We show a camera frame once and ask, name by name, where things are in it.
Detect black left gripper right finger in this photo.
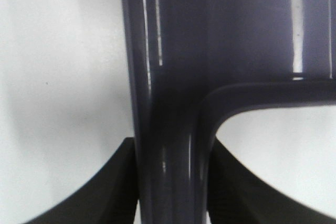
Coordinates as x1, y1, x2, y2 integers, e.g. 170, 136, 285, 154
208, 140, 335, 223

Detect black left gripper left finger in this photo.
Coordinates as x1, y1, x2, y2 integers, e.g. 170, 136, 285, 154
30, 137, 139, 223

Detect purple plastic dustpan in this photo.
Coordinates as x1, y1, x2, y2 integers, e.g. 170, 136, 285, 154
122, 0, 335, 223

